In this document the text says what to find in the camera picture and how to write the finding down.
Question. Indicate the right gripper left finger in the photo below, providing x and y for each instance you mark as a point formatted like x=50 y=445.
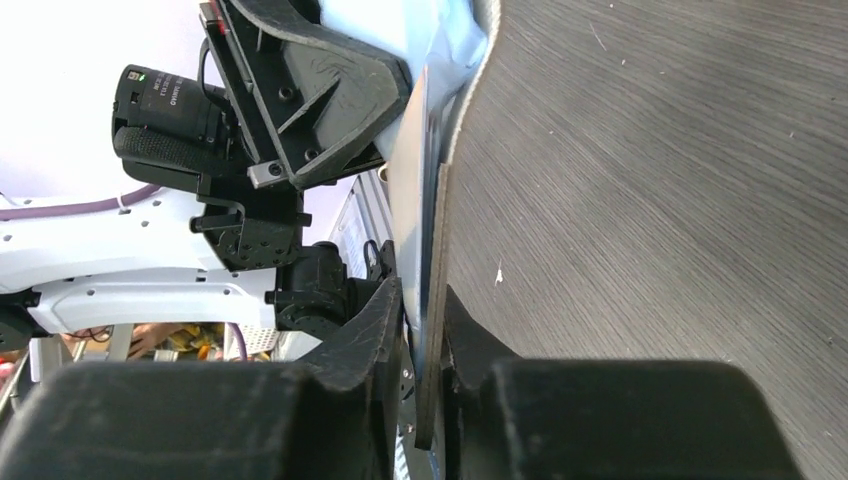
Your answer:
x=332 y=414

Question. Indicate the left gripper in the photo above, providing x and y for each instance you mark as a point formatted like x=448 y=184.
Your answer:
x=310 y=102

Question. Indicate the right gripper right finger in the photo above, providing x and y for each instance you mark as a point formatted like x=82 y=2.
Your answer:
x=509 y=417

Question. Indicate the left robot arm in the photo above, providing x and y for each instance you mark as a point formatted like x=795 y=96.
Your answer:
x=216 y=235

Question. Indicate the clear plastic card holder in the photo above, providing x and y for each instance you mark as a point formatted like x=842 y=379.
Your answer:
x=443 y=46

